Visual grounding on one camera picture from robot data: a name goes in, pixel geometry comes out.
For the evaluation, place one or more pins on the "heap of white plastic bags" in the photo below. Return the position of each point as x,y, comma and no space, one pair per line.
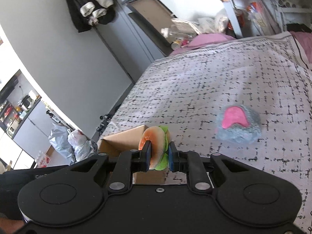
202,24

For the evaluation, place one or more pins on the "cardboard box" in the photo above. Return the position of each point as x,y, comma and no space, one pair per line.
119,143

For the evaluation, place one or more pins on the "black bag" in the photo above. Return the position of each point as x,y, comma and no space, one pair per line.
296,27

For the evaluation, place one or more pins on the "grey white plastic bag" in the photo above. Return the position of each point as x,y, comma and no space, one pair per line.
58,139

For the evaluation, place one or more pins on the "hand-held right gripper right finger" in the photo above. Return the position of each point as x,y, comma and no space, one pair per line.
171,158

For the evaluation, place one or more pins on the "burger squishy toy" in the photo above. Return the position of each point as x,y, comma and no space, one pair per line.
158,148

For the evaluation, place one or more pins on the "black white printed blanket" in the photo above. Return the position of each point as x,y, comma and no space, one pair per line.
207,82

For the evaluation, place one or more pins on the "hanging black white clothes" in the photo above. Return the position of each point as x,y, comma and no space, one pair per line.
90,3

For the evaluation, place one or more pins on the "person's left forearm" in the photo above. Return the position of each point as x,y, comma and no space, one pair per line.
7,225

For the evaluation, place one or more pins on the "clear plastic bag with papers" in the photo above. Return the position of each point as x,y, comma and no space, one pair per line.
258,17

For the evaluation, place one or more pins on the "kitchen counter with appliances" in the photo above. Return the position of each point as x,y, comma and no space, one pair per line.
19,112

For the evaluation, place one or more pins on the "grey pink plush toy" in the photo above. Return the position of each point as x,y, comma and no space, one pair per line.
237,125

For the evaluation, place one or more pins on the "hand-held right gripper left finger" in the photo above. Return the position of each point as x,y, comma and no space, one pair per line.
148,156

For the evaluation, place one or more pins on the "clear plastic bottle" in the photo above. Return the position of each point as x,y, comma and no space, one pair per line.
171,32

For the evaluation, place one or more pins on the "paper cup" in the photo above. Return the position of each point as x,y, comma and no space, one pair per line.
175,45

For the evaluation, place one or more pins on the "grey door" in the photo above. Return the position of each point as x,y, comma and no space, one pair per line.
126,34

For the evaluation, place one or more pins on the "white knotted plastic bag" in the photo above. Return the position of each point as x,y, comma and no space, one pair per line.
79,143

